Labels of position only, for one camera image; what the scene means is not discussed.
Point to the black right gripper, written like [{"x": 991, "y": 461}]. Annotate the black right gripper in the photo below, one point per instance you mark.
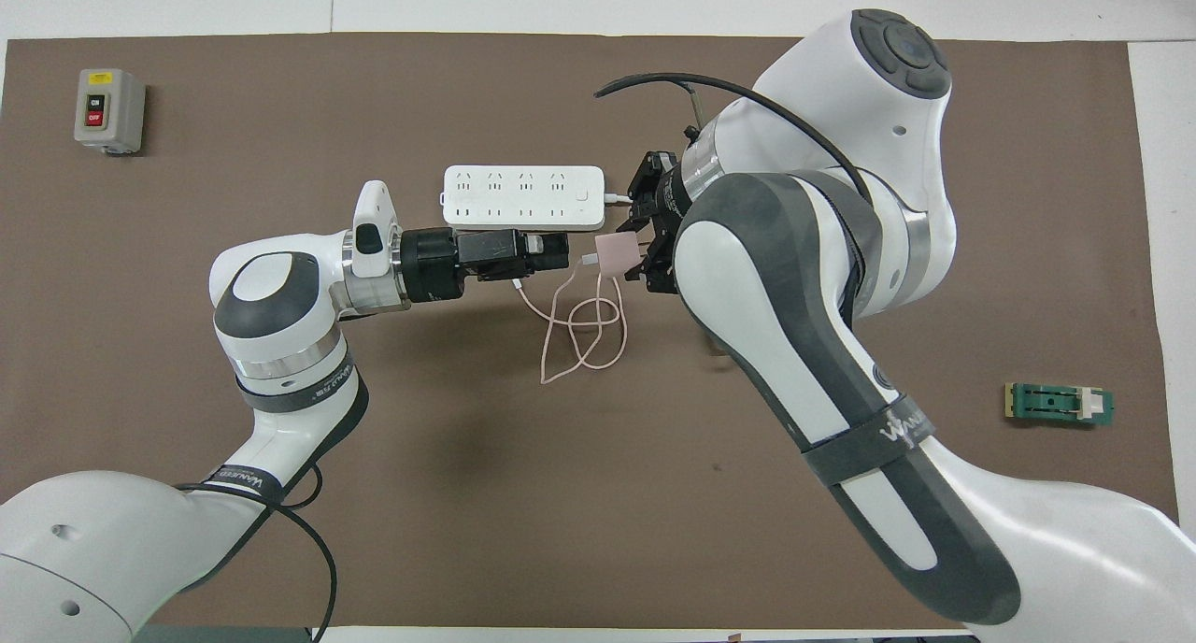
[{"x": 675, "y": 204}]

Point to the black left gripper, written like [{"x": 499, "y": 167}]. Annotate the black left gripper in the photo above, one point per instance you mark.
[{"x": 448, "y": 264}]

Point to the pink charger adapter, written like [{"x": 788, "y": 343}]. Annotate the pink charger adapter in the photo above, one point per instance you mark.
[{"x": 619, "y": 253}]

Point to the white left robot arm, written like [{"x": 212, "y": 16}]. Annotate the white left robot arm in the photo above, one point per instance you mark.
[{"x": 271, "y": 297}]

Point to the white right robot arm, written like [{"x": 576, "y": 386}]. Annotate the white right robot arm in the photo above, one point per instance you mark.
[{"x": 766, "y": 297}]

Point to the white power strip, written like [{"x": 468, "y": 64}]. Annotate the white power strip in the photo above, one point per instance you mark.
[{"x": 523, "y": 197}]

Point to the brown table mat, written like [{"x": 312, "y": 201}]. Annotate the brown table mat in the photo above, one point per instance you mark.
[{"x": 561, "y": 531}]

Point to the green knife switch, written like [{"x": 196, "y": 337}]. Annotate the green knife switch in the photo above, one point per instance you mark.
[{"x": 1056, "y": 405}]

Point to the grey on-off switch box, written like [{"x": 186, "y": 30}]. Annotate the grey on-off switch box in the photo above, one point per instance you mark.
[{"x": 109, "y": 110}]

